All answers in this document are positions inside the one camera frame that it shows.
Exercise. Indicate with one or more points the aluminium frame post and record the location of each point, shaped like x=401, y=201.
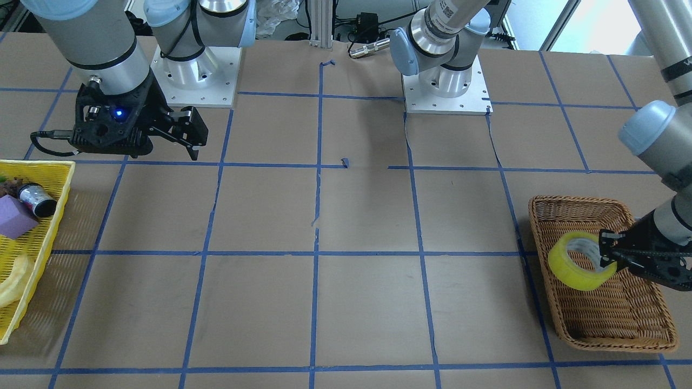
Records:
x=321, y=24

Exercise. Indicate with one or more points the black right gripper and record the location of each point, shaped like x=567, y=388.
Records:
x=157, y=106

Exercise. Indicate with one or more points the brown wicker basket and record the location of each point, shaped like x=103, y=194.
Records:
x=593, y=306

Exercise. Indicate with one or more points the yellow banana toy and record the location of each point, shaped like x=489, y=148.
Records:
x=13, y=287

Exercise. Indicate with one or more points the black silver can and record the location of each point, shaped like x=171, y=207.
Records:
x=38, y=201

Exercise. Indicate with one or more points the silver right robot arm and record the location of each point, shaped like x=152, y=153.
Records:
x=98, y=38

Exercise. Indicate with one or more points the purple foam block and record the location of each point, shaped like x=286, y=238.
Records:
x=16, y=219

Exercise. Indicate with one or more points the yellow tape roll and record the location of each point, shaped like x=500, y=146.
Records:
x=575, y=261

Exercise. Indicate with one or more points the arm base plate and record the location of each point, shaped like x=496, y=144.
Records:
x=444, y=91
x=208, y=81

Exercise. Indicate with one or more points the yellow woven plastic basket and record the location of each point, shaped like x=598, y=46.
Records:
x=55, y=176

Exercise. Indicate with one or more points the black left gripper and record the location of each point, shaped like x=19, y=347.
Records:
x=644, y=237

